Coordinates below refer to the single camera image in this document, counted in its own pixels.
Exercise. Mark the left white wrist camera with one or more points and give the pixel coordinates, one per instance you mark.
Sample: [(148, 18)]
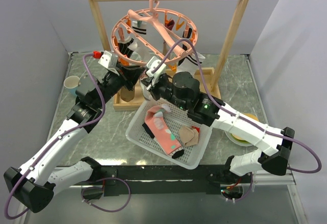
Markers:
[(109, 60)]

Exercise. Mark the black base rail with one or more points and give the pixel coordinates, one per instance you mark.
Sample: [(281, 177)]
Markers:
[(154, 179)]

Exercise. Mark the pile of socks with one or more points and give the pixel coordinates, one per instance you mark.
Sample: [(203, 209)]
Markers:
[(156, 127)]

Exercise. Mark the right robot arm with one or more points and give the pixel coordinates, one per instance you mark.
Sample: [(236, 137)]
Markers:
[(273, 144)]

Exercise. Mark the brown sock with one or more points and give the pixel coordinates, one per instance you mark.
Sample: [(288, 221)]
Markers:
[(127, 95)]

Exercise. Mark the light blue mug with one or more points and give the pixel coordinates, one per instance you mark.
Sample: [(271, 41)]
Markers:
[(71, 83)]

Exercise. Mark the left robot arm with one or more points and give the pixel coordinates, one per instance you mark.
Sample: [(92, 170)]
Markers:
[(35, 183)]

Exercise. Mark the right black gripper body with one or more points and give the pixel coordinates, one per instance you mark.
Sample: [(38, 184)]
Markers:
[(163, 88)]

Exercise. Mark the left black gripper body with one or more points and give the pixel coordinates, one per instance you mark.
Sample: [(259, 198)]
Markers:
[(112, 83)]

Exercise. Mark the white plastic basket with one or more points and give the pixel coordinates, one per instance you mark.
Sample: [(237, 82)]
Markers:
[(177, 118)]

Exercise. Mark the pink round clip hanger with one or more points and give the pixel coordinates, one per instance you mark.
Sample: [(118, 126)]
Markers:
[(157, 31)]

